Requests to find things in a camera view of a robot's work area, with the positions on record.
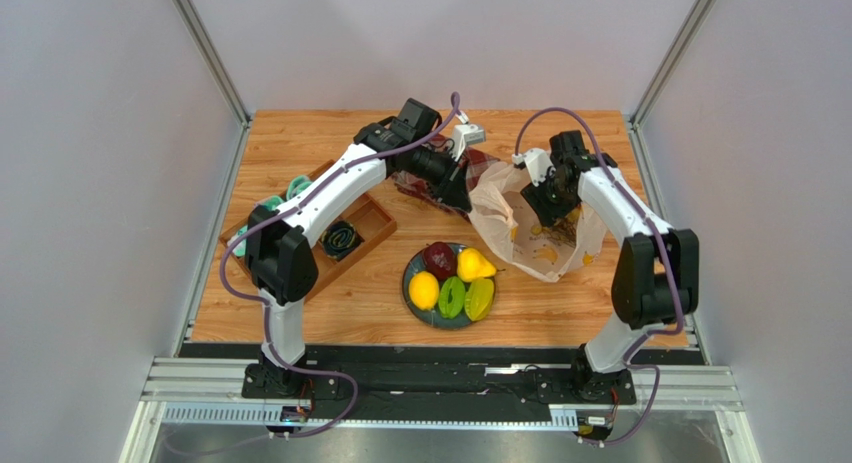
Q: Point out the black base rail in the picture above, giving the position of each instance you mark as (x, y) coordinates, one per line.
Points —
(547, 373)

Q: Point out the yellow fake fruit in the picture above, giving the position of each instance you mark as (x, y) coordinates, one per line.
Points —
(424, 291)

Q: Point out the green fake fruit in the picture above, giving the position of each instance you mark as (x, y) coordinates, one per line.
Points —
(451, 297)

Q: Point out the yellow fake pear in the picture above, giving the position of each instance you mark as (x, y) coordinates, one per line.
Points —
(472, 265)

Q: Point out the dark red fake fruit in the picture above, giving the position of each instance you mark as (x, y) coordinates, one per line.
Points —
(440, 260)

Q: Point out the aluminium frame rail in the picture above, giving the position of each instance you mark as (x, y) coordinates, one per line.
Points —
(199, 391)

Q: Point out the yellow fake banana piece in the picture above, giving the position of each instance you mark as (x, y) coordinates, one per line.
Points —
(479, 299)

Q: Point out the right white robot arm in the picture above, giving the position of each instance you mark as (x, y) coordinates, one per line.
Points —
(656, 278)

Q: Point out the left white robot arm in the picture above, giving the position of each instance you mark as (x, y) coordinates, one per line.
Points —
(280, 242)

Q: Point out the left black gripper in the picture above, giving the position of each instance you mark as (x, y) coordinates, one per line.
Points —
(452, 188)

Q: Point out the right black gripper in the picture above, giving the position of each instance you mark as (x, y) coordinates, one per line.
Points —
(550, 205)

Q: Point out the blue ceramic plate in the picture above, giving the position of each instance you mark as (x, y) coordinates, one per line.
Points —
(433, 317)

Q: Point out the translucent plastic bag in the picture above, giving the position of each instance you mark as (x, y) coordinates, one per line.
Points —
(511, 230)

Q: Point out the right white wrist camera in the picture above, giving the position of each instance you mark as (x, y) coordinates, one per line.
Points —
(537, 162)

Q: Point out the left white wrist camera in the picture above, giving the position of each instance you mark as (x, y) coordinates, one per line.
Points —
(465, 134)

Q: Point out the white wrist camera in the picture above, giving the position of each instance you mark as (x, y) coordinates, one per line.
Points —
(537, 162)
(465, 134)

